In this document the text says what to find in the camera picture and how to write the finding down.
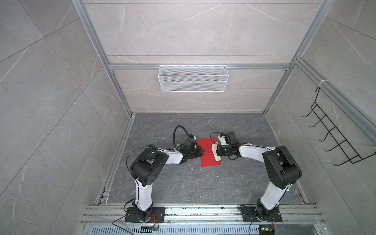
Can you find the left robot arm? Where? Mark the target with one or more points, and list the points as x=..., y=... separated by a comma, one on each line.
x=147, y=167

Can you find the white wire mesh basket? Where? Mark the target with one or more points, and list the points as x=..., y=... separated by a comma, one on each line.
x=175, y=79

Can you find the black wire hook rack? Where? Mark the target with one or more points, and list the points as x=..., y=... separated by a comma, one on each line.
x=332, y=130

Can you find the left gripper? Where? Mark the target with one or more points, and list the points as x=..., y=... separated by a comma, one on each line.
x=201, y=151

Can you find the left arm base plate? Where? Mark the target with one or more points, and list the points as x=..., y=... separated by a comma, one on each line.
x=151, y=215

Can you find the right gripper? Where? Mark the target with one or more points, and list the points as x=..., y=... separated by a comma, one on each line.
x=219, y=151

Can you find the beige letter paper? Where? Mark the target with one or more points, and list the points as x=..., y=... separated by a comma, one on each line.
x=215, y=152

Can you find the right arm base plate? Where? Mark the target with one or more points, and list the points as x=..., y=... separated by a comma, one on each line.
x=257, y=213

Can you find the red envelope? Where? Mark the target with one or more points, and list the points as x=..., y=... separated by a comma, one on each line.
x=209, y=157

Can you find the grey slotted cable duct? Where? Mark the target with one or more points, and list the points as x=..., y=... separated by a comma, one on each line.
x=179, y=230

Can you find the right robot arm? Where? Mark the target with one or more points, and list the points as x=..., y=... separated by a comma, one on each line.
x=282, y=171

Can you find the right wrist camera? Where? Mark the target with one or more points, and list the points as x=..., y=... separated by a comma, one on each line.
x=228, y=139

